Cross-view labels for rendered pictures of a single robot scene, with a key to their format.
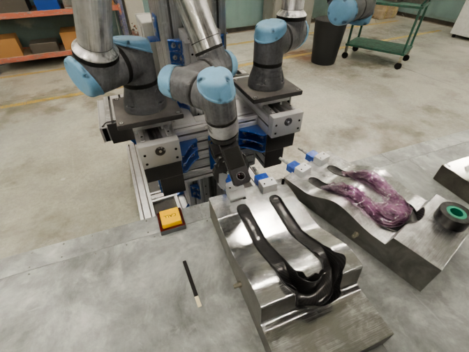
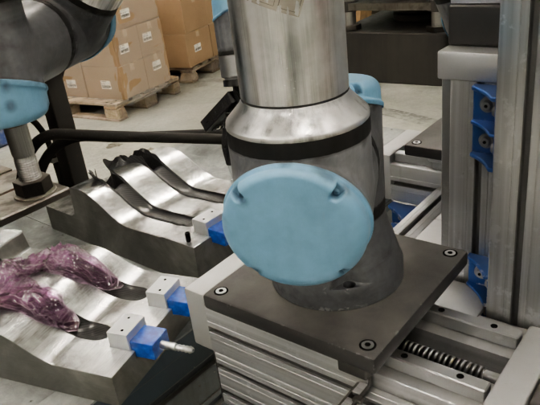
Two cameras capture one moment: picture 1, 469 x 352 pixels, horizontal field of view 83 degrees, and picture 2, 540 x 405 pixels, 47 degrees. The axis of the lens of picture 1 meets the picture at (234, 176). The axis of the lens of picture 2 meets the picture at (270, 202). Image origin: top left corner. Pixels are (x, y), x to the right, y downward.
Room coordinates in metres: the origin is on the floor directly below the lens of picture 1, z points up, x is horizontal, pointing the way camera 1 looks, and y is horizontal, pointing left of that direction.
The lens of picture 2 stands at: (1.61, -0.46, 1.43)
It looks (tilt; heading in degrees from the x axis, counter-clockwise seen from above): 26 degrees down; 154
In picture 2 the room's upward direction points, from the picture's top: 7 degrees counter-clockwise
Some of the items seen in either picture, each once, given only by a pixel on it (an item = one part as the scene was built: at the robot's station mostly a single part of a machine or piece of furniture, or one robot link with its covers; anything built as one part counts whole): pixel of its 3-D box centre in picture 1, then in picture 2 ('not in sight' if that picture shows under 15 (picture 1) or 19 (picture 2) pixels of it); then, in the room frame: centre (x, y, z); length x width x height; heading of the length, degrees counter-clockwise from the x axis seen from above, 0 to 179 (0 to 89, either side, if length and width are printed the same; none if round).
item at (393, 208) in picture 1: (369, 191); (34, 278); (0.59, -0.43, 0.90); 0.26 x 0.18 x 0.08; 38
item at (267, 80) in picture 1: (266, 72); (333, 234); (1.09, -0.13, 1.09); 0.15 x 0.15 x 0.10
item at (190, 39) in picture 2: not in sight; (158, 33); (-4.42, 1.51, 0.37); 1.20 x 0.82 x 0.74; 34
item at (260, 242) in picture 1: (287, 237); (155, 184); (0.41, -0.13, 0.92); 0.35 x 0.16 x 0.09; 21
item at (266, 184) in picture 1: (261, 178); (228, 234); (0.66, -0.09, 0.89); 0.13 x 0.05 x 0.05; 21
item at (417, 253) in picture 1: (367, 200); (37, 300); (0.60, -0.43, 0.86); 0.50 x 0.26 x 0.11; 38
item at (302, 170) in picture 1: (292, 166); (190, 301); (0.77, -0.22, 0.86); 0.13 x 0.05 x 0.05; 38
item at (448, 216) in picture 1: (453, 216); not in sight; (0.47, -0.60, 0.93); 0.08 x 0.08 x 0.04
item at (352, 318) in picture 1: (283, 254); (158, 202); (0.39, -0.13, 0.87); 0.50 x 0.26 x 0.14; 21
